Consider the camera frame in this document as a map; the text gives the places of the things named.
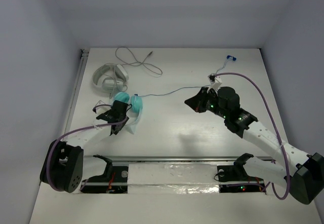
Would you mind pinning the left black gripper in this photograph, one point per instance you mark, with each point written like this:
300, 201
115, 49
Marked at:
121, 112

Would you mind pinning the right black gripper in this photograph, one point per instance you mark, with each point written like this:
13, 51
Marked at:
197, 102

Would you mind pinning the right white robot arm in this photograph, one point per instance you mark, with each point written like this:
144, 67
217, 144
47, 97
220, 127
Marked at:
299, 171

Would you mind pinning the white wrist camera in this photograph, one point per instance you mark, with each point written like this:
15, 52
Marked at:
98, 105
215, 82

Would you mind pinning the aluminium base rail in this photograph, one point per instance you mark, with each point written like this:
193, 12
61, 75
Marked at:
115, 176

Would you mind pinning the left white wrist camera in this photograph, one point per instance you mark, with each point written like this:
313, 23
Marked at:
98, 105

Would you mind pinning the teal over-ear headphones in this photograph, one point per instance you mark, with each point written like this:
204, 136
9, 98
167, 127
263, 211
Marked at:
137, 107

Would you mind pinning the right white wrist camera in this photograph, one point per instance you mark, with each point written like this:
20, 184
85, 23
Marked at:
215, 82

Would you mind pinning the white over-ear headphones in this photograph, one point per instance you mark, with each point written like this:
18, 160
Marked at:
110, 78

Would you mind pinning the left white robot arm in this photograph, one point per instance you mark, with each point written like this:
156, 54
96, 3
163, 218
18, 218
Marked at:
64, 163

